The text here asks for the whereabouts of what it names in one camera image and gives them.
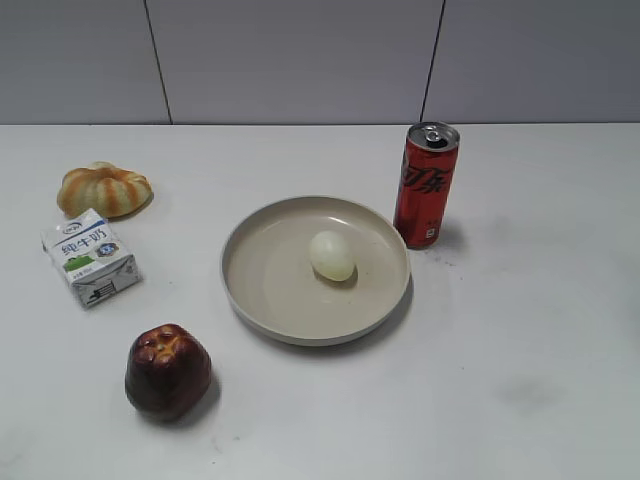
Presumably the beige round plate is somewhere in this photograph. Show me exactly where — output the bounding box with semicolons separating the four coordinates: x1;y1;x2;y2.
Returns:
220;196;413;347

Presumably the white milk carton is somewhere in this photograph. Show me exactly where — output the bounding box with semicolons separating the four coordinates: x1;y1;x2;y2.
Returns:
41;208;142;308

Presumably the orange striped bread roll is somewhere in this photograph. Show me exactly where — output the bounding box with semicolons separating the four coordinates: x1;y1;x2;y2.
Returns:
56;162;153;219

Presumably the red cola can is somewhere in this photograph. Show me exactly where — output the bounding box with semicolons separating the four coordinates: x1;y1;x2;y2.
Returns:
393;122;460;249

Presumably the dark red wax apple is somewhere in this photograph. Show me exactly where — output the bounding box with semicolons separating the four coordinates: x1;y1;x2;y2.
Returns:
124;324;213;422

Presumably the white egg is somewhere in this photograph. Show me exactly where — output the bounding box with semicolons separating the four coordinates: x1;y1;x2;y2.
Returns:
309;230;356;282

